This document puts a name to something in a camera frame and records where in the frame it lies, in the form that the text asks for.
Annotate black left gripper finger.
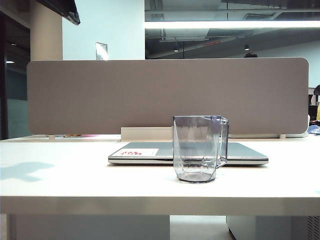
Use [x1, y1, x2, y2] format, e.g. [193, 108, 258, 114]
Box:
[46, 0, 81, 26]

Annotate transparent grey cup with handle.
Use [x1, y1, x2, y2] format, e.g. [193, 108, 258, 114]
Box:
[173, 115, 230, 184]

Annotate silver closed laptop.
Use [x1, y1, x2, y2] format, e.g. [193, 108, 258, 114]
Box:
[107, 141, 270, 166]

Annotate dark glass door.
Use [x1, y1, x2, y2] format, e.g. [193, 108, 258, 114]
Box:
[0, 11, 31, 141]

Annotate brown fabric desk divider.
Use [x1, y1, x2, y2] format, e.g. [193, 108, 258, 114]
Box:
[26, 57, 311, 136]

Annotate pink and orange papers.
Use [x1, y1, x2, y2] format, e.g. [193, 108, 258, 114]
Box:
[62, 133, 101, 138]

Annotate white sticker with red print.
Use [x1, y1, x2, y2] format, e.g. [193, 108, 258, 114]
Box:
[117, 148, 160, 158]

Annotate beige under-desk panel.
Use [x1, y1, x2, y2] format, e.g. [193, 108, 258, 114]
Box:
[7, 214, 171, 240]

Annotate flat white device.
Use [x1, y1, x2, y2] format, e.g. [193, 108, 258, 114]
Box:
[228, 133, 309, 139]

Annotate person in yellow top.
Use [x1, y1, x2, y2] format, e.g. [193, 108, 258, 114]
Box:
[313, 84, 320, 122]

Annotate blue patterned cloth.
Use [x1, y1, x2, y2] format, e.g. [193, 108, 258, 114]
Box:
[306, 124, 320, 136]

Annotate framed wall notice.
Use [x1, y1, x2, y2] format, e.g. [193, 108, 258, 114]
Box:
[95, 41, 109, 61]

